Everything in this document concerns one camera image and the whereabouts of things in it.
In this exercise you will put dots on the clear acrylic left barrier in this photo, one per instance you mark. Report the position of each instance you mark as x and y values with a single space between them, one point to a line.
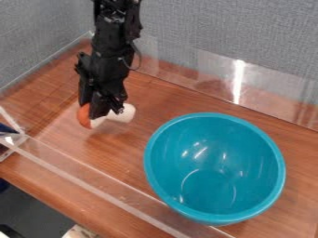
27 61

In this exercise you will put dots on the dark blue object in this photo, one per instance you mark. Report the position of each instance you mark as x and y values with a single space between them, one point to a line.
7 129

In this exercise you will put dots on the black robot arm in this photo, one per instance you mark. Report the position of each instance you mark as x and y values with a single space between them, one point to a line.
118 27

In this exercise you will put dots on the brown and white toy mushroom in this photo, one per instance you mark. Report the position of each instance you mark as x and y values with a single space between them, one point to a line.
124 117

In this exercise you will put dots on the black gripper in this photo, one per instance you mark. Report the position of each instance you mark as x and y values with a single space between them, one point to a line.
102 76

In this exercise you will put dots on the clear acrylic back barrier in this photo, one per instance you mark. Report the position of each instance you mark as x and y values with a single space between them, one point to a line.
278 94

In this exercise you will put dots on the clear acrylic front barrier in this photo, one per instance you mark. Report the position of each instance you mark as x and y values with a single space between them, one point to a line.
102 185

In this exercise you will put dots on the clear acrylic barrier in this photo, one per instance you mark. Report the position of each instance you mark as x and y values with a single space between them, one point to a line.
102 185
27 61
278 94

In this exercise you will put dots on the blue plastic bowl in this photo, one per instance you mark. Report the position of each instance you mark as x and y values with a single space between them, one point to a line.
214 167

